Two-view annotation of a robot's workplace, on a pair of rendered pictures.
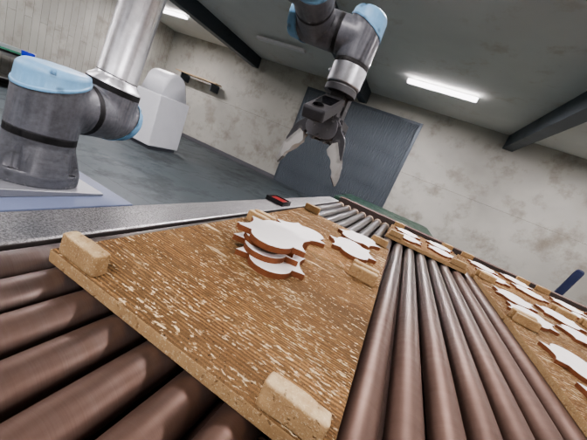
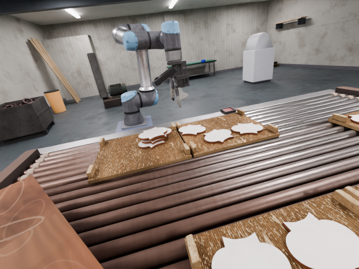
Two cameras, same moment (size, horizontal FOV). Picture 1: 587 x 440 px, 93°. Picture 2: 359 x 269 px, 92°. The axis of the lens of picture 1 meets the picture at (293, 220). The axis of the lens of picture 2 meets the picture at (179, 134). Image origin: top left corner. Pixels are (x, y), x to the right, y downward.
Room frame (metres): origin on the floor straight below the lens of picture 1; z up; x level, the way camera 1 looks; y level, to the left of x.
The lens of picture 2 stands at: (0.24, -0.74, 1.32)
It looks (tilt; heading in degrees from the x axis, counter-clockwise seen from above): 25 degrees down; 62
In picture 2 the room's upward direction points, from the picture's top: 8 degrees counter-clockwise
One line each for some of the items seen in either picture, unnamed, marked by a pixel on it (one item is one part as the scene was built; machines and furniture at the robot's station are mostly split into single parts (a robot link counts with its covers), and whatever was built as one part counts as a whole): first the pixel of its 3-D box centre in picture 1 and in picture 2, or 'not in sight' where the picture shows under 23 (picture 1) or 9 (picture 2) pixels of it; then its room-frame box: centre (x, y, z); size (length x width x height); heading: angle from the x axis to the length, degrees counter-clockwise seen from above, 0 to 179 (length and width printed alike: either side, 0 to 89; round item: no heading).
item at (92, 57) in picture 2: not in sight; (110, 78); (1.31, 5.49, 0.82); 1.01 x 0.97 x 1.64; 164
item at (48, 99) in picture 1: (53, 98); (131, 101); (0.55, 0.54, 1.05); 0.13 x 0.12 x 0.14; 176
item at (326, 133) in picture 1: (331, 116); (177, 74); (0.67, 0.01, 1.23); 0.09 x 0.08 x 0.12; 162
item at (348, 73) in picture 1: (344, 79); (173, 56); (0.66, 0.01, 1.31); 0.08 x 0.08 x 0.05
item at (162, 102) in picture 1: (162, 110); (258, 58); (5.83, 3.36, 0.76); 0.77 x 0.66 x 1.52; 161
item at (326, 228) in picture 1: (328, 237); (220, 130); (0.81, -0.12, 0.93); 0.41 x 0.35 x 0.02; 162
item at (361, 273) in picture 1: (362, 274); (186, 148); (0.56, -0.18, 0.95); 0.06 x 0.02 x 0.03; 72
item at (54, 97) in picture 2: not in sight; (55, 101); (-0.45, 6.46, 0.36); 0.45 x 0.45 x 0.71
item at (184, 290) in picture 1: (262, 278); (140, 148); (0.41, 0.01, 0.93); 0.41 x 0.35 x 0.02; 162
